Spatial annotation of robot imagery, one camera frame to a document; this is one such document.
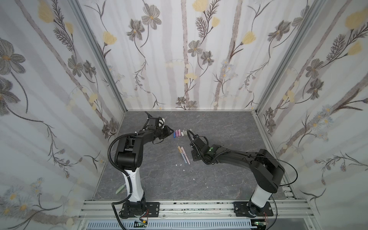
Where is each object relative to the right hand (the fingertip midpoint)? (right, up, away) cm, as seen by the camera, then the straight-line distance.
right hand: (192, 149), depth 88 cm
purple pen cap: (-11, +9, +16) cm, 22 cm away
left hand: (-15, +14, +12) cm, 23 cm away
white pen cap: (-6, +8, +16) cm, 19 cm away
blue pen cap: (-12, +8, +16) cm, 21 cm away
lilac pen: (-4, -6, +5) cm, 8 cm away
